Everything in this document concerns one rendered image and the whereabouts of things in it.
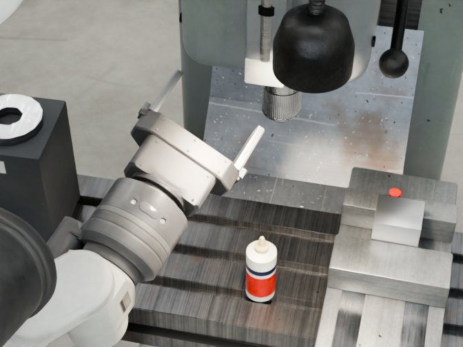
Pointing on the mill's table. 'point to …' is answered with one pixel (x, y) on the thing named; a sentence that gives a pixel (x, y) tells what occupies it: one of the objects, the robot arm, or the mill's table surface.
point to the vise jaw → (391, 270)
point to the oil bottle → (260, 270)
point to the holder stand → (36, 162)
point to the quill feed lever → (395, 57)
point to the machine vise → (380, 321)
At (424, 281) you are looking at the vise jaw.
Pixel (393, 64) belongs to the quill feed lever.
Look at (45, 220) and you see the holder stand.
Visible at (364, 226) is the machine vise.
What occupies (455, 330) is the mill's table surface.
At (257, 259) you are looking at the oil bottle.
